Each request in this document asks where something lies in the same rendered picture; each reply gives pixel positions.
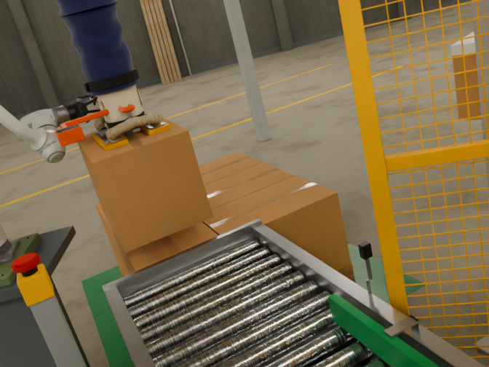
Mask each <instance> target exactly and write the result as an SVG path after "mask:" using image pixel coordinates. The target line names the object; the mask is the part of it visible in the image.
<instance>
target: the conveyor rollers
mask: <svg viewBox="0 0 489 367"><path fill-rule="evenodd" d="M304 283H305V278H304V276H303V274H302V273H301V272H300V271H297V272H294V273H293V270H292V268H291V266H290V265H289V263H287V262H285V263H283V264H281V261H280V259H279V257H278V255H277V254H274V255H272V256H271V255H270V252H269V250H268V248H267V247H265V246H264V247H262V248H261V247H260V244H259V242H258V241H257V240H253V241H251V242H248V243H246V244H244V245H241V246H239V247H238V248H235V249H233V250H230V251H228V252H226V253H224V254H221V255H219V256H217V257H215V258H213V259H210V260H208V261H206V262H204V263H201V264H199V265H197V266H195V267H192V268H190V269H187V270H186V271H184V272H181V273H179V274H177V275H174V276H172V277H170V278H167V279H166V280H163V281H161V282H159V283H157V284H154V285H152V286H150V287H147V288H145V289H143V290H141V291H138V292H137V293H134V294H132V295H130V296H127V297H125V298H123V300H124V303H125V305H126V307H127V309H128V310H129V313H130V315H131V317H132V319H133V321H134V323H135V325H136V327H137V329H138V332H139V333H140V336H141V338H142V340H143V342H144V344H145V345H146V348H147V350H148V352H149V355H150V356H151V359H153V362H154V365H155V366H156V367H176V366H177V365H179V364H181V363H183V362H185V361H187V360H189V359H191V358H193V357H195V356H197V355H199V354H201V353H203V352H205V351H207V350H209V349H211V348H213V347H214V346H216V345H218V344H220V343H222V342H224V341H226V340H228V339H230V338H232V337H234V336H236V335H238V334H240V333H242V332H244V331H246V330H248V329H249V328H252V327H253V326H255V325H257V324H259V323H262V322H263V321H265V320H267V321H266V322H264V323H262V324H260V325H258V326H256V327H254V328H252V329H250V330H249V331H246V332H244V333H243V334H240V335H238V336H236V337H234V338H233V339H230V340H229V341H227V342H225V343H223V344H221V345H219V346H217V347H215V348H213V349H211V350H209V351H207V352H205V353H203V354H201V355H199V356H197V357H195V358H194V359H192V360H190V361H188V362H186V363H184V364H182V365H180V366H178V367H192V366H193V367H216V366H218V365H220V364H221V363H223V362H225V361H227V360H229V359H231V358H233V357H235V356H236V355H238V354H240V353H242V352H244V351H246V350H248V349H249V348H251V347H254V346H255V345H257V344H260V343H261V342H264V341H265V340H267V339H269V338H271V337H273V336H275V335H277V334H278V333H280V332H282V331H284V330H286V329H288V328H290V327H292V326H294V325H295V324H297V323H299V322H301V321H303V320H305V319H307V318H309V317H311V316H312V315H315V314H317V313H318V312H321V311H322V310H324V309H326V308H328V307H329V306H330V305H329V301H328V296H330V295H331V294H330V293H329V292H328V291H325V292H323V293H321V294H319V295H317V294H318V293H319V289H318V287H317V284H316V283H315V282H314V281H312V280H311V281H309V282H307V283H305V284H304ZM288 291H289V292H288ZM315 295H317V296H315ZM312 296H315V297H313V298H311V297H312ZM309 298H311V299H309ZM272 299H273V300H272ZM307 299H309V300H307ZM305 300H307V301H305ZM302 301H305V302H303V303H301V302H302ZM266 302H267V303H266ZM264 303H265V304H264ZM299 303H301V304H299ZM262 304H263V305H262ZM296 304H299V305H297V306H295V305H296ZM260 305H261V306H260ZM258 306H259V307H258ZM293 306H295V307H293ZM256 307H257V308H256ZM291 307H293V308H292V309H289V308H291ZM254 308H255V309H254ZM252 309H253V310H252ZM286 309H289V310H288V311H286V312H284V311H285V310H286ZM281 312H283V313H282V314H280V315H278V314H279V313H281ZM275 315H277V316H276V317H273V316H275ZM271 317H273V318H272V319H270V320H268V319H269V318H271ZM336 324H337V323H336V322H335V321H334V320H333V318H332V315H331V311H330V309H328V310H326V311H324V312H322V313H321V314H319V315H317V316H315V317H313V318H311V319H309V320H307V321H306V322H304V323H301V324H300V325H297V326H296V327H294V328H292V329H290V330H289V331H286V332H284V333H283V334H280V335H279V336H277V337H275V338H273V339H271V340H269V341H267V342H266V343H264V344H262V345H260V346H258V347H256V348H254V349H253V350H250V351H249V352H246V353H245V354H243V355H240V356H239V357H238V358H235V359H233V360H231V361H229V362H227V363H226V364H224V365H222V366H220V367H259V366H260V365H262V364H264V363H266V362H268V361H269V360H271V359H273V358H275V357H276V356H278V355H281V354H282V353H284V352H286V351H288V350H290V349H292V348H294V347H295V346H297V345H299V344H301V343H303V342H304V341H306V340H308V339H310V338H311V337H313V336H316V335H317V334H320V333H321V332H323V331H325V330H327V329H328V328H330V327H332V326H334V325H336ZM200 335H201V336H200ZM352 339H354V337H353V336H352V335H351V334H350V333H349V332H347V331H346V330H345V329H343V328H342V327H341V326H338V327H337V328H334V329H333V330H331V331H329V332H327V333H326V334H323V335H322V336H320V337H318V338H316V339H315V340H313V341H311V342H309V343H307V344H305V345H303V346H302V347H299V348H298V349H296V350H294V351H292V352H290V353H289V354H287V355H285V356H283V357H281V358H280V359H278V360H275V361H274V362H273V363H270V364H268V365H267V366H265V367H304V366H306V365H307V364H309V363H311V362H313V361H314V360H316V359H318V358H320V357H322V356H323V355H325V354H327V353H329V352H331V351H332V350H334V349H336V348H338V347H340V346H341V345H343V344H345V343H347V342H349V341H350V340H352ZM184 343H185V344H184ZM168 351H169V352H168ZM373 354H375V353H374V352H372V351H371V350H370V349H368V348H367V347H366V346H365V345H364V344H362V343H361V342H360V341H357V342H355V343H353V344H352V345H350V346H348V347H346V348H345V349H343V350H341V351H340V352H337V353H335V354H334V355H332V356H330V357H329V358H327V359H325V360H323V361H322V362H320V363H318V364H316V365H315V366H312V367H352V366H354V365H356V364H358V363H359V362H361V361H363V360H364V359H366V358H368V357H370V356H371V355H373Z"/></svg>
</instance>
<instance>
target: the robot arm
mask: <svg viewBox="0 0 489 367"><path fill-rule="evenodd" d="M92 96H95V95H90V94H89V95H83V96H79V95H77V96H76V102H75V103H73V104H70V105H67V106H65V107H64V106H58V107H54V108H50V109H42V110H39V111H35V112H32V113H30V114H27V115H25V116H24V117H23V118H21V119H20V121H19V120H17V119H16V118H15V117H14V116H12V115H11V114H10V113H9V112H8V111H7V110H6V109H5V108H3V107H2V106H1V105H0V123H1V124H2V125H3V126H5V127H6V128H7V129H8V130H10V131H11V132H13V133H14V134H15V135H17V136H18V137H20V138H22V139H23V140H24V141H27V142H28V143H30V146H31V148H32V149H33V150H34V151H36V152H37V153H38V154H39V155H41V156H42V157H43V158H44V159H45V160H46V161H48V162H50V163H56V162H59V161H61V160H62V159H63V158H64V156H65V146H64V147H62V146H61V144H60V142H59V140H58V138H57V135H56V132H55V131H56V130H57V128H58V127H60V124H62V123H64V122H68V121H70V120H73V119H77V118H79V117H84V116H86V115H87V114H88V113H95V112H99V111H100V109H93V110H88V109H87V106H88V105H89V104H91V103H93V102H95V101H96V100H97V99H98V98H97V97H95V98H93V99H92V100H89V101H87V102H86V103H81V102H79V101H80V100H81V99H84V98H89V97H92ZM19 244H20V241H19V240H13V241H11V242H10V241H9V240H8V239H7V236H6V235H5V233H4V230H3V228H2V226H1V224H0V265H2V264H6V263H9V262H11V261H12V260H13V256H14V254H15V251H16V249H17V247H18V245H19Z"/></svg>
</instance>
